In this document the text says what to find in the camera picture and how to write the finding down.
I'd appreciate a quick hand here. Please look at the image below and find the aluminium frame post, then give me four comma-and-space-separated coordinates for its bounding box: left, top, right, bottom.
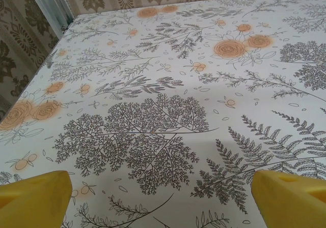
24, 0, 75, 39

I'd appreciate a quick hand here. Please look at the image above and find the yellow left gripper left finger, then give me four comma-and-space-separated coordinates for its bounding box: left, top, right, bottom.
0, 170, 75, 228

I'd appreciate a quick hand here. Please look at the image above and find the floral patterned table cover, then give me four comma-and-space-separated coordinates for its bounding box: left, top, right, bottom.
0, 0, 326, 228

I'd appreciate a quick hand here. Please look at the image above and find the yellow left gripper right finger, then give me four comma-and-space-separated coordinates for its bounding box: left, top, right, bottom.
250, 169, 326, 228

